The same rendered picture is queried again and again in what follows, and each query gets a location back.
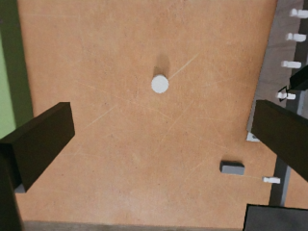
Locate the grey cylinder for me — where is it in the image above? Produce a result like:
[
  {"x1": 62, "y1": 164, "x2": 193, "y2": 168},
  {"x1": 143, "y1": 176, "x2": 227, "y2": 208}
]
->
[{"x1": 151, "y1": 74, "x2": 167, "y2": 93}]

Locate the black thin rod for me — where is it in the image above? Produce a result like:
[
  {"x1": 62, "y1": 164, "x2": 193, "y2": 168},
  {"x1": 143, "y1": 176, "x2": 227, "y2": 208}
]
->
[{"x1": 279, "y1": 65, "x2": 308, "y2": 102}]

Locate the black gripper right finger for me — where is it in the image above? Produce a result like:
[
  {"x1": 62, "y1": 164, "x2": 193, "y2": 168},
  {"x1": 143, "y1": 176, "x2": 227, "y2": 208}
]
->
[{"x1": 251, "y1": 99, "x2": 308, "y2": 183}]

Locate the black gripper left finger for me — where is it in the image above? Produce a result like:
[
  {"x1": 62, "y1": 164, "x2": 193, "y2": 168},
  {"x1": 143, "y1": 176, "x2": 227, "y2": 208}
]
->
[{"x1": 0, "y1": 102, "x2": 75, "y2": 231}]

